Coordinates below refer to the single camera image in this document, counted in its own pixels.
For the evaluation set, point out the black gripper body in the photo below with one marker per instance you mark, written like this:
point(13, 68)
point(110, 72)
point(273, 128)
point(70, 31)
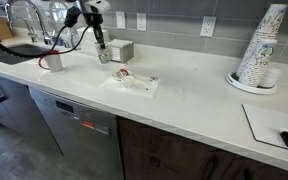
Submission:
point(94, 20)

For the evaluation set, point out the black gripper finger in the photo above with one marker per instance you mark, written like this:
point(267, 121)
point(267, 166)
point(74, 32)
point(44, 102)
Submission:
point(103, 40)
point(98, 38)

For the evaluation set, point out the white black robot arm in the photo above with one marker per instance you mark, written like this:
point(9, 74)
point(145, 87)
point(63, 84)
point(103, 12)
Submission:
point(97, 6)

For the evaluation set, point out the small white cup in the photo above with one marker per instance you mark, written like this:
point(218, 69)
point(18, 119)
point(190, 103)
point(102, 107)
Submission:
point(128, 82)

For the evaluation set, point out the white and red mug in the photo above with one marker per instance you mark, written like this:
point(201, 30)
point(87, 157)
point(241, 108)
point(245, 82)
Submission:
point(54, 63)

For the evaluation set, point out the short printed paper cup stack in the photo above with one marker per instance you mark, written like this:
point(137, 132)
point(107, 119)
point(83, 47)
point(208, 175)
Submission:
point(259, 63)

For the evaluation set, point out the tall printed paper cup stack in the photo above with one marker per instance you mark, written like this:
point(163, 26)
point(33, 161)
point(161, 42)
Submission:
point(270, 23)

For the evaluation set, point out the white box container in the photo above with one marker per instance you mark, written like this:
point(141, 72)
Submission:
point(87, 45)

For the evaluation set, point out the clear bottle green cap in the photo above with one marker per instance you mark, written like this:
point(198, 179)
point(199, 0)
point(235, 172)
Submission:
point(74, 42)

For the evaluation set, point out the grey napkin holder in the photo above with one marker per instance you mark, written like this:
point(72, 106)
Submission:
point(126, 52)

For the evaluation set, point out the small red patterned plate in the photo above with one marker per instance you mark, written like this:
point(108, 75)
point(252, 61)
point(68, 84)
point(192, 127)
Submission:
point(119, 73)

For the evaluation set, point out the blue sponge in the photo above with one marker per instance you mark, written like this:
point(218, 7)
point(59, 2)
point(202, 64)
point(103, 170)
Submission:
point(57, 41)

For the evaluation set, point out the tall chrome faucet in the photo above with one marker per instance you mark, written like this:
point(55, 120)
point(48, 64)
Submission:
point(46, 35)

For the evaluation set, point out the white paper mat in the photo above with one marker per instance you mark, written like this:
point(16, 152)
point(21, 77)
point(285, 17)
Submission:
point(144, 88)

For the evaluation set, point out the small chrome faucet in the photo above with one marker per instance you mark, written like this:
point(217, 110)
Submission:
point(32, 34)

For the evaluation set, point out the small red white packet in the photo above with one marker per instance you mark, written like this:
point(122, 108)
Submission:
point(154, 79)

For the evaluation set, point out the wooden cutting board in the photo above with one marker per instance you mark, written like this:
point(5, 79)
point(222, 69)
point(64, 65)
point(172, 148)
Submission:
point(1, 28)

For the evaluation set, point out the stainless steel dishwasher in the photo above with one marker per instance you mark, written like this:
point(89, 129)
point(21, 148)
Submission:
point(80, 133)

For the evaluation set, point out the steel undermount sink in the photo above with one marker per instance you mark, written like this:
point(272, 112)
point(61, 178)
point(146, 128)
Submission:
point(4, 57)

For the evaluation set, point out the dark wood sink cabinet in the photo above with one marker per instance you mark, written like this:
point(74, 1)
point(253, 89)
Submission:
point(20, 113)

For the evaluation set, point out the white round tray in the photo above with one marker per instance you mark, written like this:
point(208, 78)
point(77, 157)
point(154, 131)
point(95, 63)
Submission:
point(237, 84)

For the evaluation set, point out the white lid stack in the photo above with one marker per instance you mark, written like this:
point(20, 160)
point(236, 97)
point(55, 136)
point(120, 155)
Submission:
point(272, 77)

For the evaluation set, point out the white flat board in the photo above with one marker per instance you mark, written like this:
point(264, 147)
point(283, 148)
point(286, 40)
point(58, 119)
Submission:
point(267, 123)

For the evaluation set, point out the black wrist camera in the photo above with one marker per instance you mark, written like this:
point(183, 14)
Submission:
point(72, 16)

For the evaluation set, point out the white light switch plate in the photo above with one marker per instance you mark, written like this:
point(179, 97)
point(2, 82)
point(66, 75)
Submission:
point(120, 20)

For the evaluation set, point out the white wall outlet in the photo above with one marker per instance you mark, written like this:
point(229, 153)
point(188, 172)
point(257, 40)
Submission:
point(208, 26)
point(141, 21)

